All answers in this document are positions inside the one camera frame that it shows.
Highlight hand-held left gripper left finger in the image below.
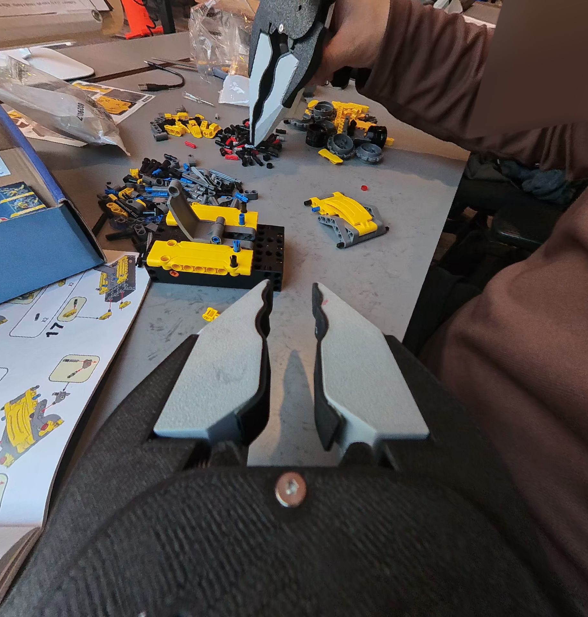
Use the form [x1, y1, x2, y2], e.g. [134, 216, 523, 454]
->
[153, 280, 274, 446]

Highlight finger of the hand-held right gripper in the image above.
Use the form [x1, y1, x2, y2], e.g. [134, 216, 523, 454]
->
[254, 52, 300, 147]
[249, 33, 276, 145]

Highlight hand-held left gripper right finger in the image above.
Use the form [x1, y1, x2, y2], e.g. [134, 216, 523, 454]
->
[311, 282, 431, 451]

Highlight pile of black red pins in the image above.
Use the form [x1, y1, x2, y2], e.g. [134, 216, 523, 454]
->
[214, 121, 287, 169]

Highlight yellow grey brick assembly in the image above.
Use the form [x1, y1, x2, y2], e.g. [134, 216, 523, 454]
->
[304, 192, 390, 250]

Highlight person's right forearm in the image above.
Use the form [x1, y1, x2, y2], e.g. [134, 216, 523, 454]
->
[357, 0, 588, 169]

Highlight grey desk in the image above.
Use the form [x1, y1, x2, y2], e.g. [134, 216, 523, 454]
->
[0, 31, 470, 569]

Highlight person's right hand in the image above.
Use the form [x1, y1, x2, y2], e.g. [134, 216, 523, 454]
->
[318, 0, 391, 88]

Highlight empty clear plastic bag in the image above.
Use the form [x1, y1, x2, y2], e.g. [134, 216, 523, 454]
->
[188, 0, 256, 78]

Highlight pile of wheels and beams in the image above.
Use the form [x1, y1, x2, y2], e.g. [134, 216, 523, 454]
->
[287, 99, 396, 165]

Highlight person's black trousers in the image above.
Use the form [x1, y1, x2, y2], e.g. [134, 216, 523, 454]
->
[405, 265, 483, 357]

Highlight black battery box yellow assembly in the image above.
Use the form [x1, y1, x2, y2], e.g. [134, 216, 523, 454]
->
[145, 181, 285, 292]

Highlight orange traffic cone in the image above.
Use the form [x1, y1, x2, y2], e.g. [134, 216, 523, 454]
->
[120, 0, 165, 39]

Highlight instruction booklet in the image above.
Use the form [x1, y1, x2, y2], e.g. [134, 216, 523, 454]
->
[0, 251, 152, 528]

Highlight pile of small connector pieces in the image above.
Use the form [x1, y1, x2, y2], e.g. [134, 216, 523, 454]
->
[94, 153, 258, 242]

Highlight white monitor base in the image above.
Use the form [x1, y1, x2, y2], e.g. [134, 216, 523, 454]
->
[0, 46, 96, 82]

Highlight clear bag of yellow blue parts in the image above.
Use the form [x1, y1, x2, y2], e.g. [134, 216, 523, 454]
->
[0, 55, 131, 156]

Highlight black mesh office chair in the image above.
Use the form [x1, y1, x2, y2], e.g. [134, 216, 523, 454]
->
[443, 159, 588, 271]

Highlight blue kit box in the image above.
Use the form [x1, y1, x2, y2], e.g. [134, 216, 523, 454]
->
[0, 92, 107, 309]

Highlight dark grey jacket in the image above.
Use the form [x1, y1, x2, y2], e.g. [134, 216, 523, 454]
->
[468, 154, 584, 203]

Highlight black cable with plug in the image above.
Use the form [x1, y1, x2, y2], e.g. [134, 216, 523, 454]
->
[139, 59, 186, 92]

